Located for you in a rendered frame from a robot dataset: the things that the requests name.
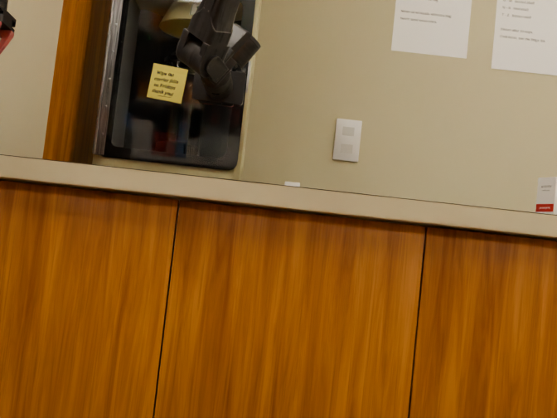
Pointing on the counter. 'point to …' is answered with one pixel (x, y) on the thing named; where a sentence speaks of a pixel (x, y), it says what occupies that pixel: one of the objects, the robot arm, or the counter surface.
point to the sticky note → (167, 83)
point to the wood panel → (76, 80)
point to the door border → (108, 77)
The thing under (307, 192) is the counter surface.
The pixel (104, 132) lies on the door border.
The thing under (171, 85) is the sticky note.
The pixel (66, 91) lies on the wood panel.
